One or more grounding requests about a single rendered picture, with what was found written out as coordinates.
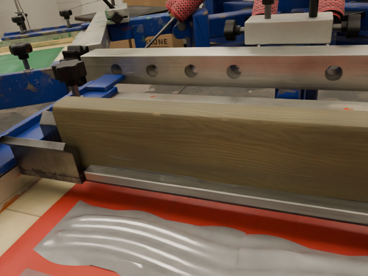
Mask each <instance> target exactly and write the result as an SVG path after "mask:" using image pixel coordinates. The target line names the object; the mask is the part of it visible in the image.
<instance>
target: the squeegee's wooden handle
mask: <svg viewBox="0 0 368 276"><path fill-rule="evenodd" d="M53 116H54V119H55V123H56V126H57V129H58V131H59V134H60V137H61V141H62V143H67V144H69V145H71V146H74V147H75V148H76V149H77V152H78V155H79V159H80V162H81V165H82V168H83V171H85V170H86V169H87V168H88V167H89V166H90V165H98V166H105V167H110V168H118V169H125V170H133V171H141V172H146V173H154V174H161V175H169V176H177V177H184V178H189V179H197V180H204V181H212V182H220V183H227V184H232V185H240V186H248V187H256V188H263V189H271V190H276V191H283V192H291V193H299V194H306V195H311V196H319V197H327V198H334V199H342V200H350V201H354V202H362V203H368V111H353V110H331V109H319V108H298V107H275V106H254V105H232V104H220V103H198V102H176V101H154V100H132V99H110V98H99V97H76V96H66V97H64V98H63V99H61V100H59V101H58V102H56V103H54V105H53Z"/></svg>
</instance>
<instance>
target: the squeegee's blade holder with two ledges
mask: <svg viewBox="0 0 368 276"><path fill-rule="evenodd" d="M84 173H85V177H86V179H87V180H92V181H99V182H105V183H112V184H117V185H123V186H130V187H136V188H143V189H150V190H154V191H161V192H168V193H174V194H181V195H185V196H192V197H198V198H205V199H212V200H219V201H223V202H229V203H236V204H243V205H249V206H256V207H261V208H267V209H274V210H280V211H287V212H294V213H298V214H305V215H312V216H318V217H325V218H329V219H335V220H342V221H349V222H356V223H363V224H367V225H368V203H362V202H354V201H350V200H342V199H334V198H327V197H319V196H314V195H306V194H299V193H291V192H283V191H276V190H271V189H263V188H256V187H248V186H240V185H232V184H227V183H220V182H212V181H204V180H197V179H189V178H184V177H177V176H169V175H161V174H154V173H148V172H141V171H133V170H125V169H118V168H110V167H105V166H98V165H90V166H89V167H88V168H87V169H86V170H85V171H84Z"/></svg>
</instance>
